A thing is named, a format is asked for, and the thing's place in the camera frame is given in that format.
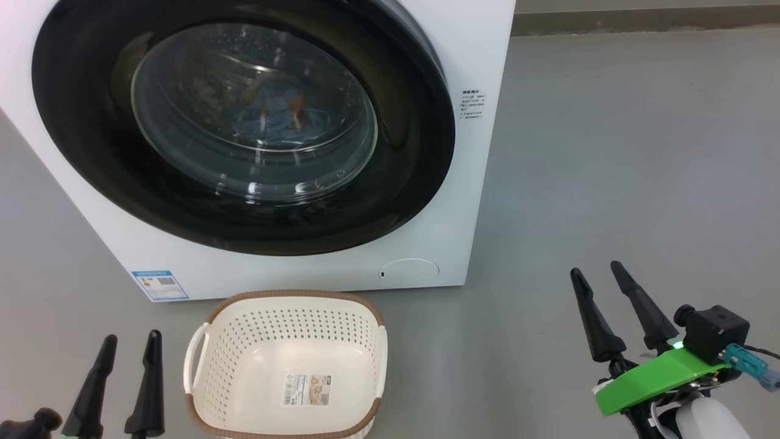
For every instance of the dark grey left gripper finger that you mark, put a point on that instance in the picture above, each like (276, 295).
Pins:
(91, 390)
(149, 396)

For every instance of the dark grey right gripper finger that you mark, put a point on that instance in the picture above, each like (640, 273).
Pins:
(649, 317)
(600, 335)

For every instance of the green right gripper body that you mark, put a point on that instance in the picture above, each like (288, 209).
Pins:
(658, 378)

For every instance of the black round glass washer door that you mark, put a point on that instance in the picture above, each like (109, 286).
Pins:
(79, 152)

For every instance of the blue orange-print garment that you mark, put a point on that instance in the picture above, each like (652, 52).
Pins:
(280, 122)

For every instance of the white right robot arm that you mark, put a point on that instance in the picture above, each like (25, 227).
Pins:
(713, 422)

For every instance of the cream basket with brown rim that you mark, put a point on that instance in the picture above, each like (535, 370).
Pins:
(219, 366)

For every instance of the basket product label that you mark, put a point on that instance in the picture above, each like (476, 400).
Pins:
(307, 390)

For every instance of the white front-load washing machine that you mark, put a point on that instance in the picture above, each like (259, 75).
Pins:
(475, 213)

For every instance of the blue energy label sticker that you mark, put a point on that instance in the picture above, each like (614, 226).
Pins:
(160, 285)

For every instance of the round white filter cover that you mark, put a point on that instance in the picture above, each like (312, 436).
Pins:
(409, 273)

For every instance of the printed text sticker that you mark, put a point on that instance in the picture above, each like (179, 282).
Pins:
(473, 103)

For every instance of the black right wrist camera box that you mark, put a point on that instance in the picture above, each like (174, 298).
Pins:
(716, 332)

